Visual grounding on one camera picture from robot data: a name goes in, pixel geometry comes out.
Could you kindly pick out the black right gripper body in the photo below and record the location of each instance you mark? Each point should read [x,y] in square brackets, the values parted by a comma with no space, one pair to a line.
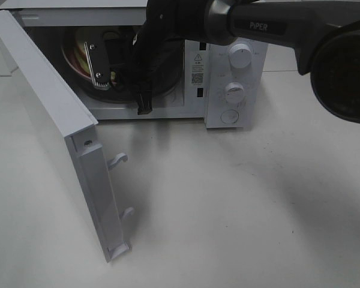
[132,56]

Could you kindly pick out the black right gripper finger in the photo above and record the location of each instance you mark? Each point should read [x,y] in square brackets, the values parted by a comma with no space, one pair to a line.
[144,102]

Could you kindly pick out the pink round plate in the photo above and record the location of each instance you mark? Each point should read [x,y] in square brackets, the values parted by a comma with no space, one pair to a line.
[67,48]

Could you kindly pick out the white microwave door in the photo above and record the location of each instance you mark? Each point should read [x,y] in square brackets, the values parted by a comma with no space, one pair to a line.
[67,132]

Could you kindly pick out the round microwave door-release button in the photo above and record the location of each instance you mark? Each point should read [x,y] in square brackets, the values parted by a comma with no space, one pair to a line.
[229,117]

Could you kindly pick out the white microwave knob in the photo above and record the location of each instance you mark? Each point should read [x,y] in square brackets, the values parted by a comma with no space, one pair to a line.
[234,93]
[240,55]

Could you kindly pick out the sandwich with white bread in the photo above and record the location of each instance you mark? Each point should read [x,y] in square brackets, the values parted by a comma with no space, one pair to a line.
[79,48]

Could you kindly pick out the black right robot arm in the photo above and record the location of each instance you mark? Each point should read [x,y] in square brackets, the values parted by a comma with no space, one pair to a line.
[325,36]

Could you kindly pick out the glass microwave turntable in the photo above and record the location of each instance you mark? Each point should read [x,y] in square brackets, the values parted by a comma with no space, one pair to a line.
[164,81]

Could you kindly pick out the white microwave oven body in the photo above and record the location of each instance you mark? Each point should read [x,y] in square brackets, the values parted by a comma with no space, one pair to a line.
[217,84]

